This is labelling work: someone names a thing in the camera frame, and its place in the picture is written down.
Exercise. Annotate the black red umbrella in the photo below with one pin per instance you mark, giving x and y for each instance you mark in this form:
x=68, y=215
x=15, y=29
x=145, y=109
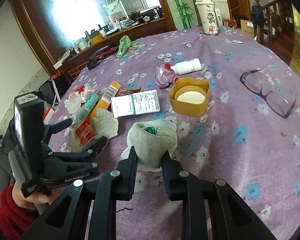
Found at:
x=103, y=52

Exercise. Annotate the green cloth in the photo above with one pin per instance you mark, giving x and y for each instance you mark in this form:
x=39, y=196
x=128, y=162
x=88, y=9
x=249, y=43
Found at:
x=124, y=44

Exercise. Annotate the black pouch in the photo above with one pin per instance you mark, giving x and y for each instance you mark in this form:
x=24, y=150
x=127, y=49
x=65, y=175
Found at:
x=93, y=64

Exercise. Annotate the black bag with rope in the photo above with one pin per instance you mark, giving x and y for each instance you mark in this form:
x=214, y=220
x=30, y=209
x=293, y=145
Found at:
x=47, y=89

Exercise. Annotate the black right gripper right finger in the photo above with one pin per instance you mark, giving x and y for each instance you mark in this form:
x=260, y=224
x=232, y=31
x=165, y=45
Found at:
x=210, y=209

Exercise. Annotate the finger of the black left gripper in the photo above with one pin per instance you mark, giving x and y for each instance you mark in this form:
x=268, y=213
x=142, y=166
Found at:
x=51, y=129
x=93, y=148

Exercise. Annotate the red sleeve forearm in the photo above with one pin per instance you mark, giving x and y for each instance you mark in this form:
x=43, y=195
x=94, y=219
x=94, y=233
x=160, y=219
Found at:
x=14, y=220

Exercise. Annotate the cardboard box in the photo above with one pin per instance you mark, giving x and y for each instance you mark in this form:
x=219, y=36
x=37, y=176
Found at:
x=247, y=28

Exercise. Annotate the crumpled purple wrapper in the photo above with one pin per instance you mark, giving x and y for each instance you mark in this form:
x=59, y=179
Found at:
x=165, y=76

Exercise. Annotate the purple floral tablecloth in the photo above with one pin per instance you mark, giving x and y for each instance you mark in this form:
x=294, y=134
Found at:
x=240, y=139

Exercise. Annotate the white plastic bottle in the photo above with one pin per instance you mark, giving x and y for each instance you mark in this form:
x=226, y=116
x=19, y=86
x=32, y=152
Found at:
x=187, y=67

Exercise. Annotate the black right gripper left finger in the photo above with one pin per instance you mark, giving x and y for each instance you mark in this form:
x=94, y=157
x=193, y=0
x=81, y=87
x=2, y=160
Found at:
x=87, y=210

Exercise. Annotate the clear plastic bag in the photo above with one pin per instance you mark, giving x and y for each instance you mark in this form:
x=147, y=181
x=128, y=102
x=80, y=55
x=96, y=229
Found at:
x=84, y=91

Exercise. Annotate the yellow plastic lid cup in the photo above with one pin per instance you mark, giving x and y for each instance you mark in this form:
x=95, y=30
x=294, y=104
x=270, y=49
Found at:
x=190, y=97

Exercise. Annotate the white cartoon paper cup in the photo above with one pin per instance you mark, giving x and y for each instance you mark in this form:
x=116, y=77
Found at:
x=206, y=9

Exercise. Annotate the orange carton box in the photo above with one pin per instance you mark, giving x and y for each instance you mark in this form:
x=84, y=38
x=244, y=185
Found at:
x=106, y=97

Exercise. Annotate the dark red snack wrapper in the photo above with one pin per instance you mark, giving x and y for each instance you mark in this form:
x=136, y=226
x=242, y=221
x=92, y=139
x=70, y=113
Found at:
x=126, y=91

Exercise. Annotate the teal tissue packet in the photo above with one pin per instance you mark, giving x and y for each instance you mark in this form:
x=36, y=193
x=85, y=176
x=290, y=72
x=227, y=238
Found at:
x=81, y=110

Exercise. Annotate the operator left hand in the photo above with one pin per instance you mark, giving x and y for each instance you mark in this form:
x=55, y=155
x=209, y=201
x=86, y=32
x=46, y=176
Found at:
x=36, y=198

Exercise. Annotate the white green medicine box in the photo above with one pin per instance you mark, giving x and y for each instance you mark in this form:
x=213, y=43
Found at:
x=135, y=104

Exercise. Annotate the wooden stair railing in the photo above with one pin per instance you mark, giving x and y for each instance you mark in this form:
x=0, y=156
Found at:
x=274, y=27

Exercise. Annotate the red white snack bag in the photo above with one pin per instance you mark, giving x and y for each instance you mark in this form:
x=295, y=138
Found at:
x=93, y=128

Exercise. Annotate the wooden counter shelf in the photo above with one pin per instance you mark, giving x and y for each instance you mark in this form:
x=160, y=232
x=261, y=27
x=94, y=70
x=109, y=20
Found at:
x=75, y=64

